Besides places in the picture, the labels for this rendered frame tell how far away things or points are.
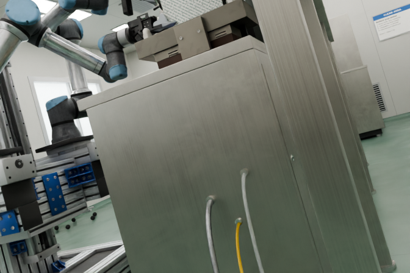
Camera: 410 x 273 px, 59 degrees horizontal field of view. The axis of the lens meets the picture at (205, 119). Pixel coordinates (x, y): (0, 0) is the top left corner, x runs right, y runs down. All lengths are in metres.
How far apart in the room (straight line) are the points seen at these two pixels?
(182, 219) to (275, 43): 0.80
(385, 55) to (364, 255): 6.41
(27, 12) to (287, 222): 1.17
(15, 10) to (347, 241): 1.35
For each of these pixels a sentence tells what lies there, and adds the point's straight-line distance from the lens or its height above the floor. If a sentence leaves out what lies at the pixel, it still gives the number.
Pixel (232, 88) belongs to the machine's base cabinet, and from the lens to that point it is 1.08.
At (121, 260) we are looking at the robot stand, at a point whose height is 0.20.
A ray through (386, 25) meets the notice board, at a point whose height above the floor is 1.55.
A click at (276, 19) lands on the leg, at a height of 0.79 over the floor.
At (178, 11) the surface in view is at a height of 1.14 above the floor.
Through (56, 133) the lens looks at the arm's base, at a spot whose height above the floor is 0.87.
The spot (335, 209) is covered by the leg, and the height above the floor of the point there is 0.51.
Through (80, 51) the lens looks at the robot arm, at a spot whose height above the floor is 1.15.
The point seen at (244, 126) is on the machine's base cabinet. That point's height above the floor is 0.65.
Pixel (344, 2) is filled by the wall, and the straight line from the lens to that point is 7.03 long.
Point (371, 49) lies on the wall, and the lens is 6.90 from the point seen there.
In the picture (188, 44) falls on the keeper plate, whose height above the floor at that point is 0.95.
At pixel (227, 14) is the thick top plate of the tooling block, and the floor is 1.00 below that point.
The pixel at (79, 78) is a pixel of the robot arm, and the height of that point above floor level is 1.12.
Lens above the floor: 0.66
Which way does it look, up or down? 2 degrees up
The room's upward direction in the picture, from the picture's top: 16 degrees counter-clockwise
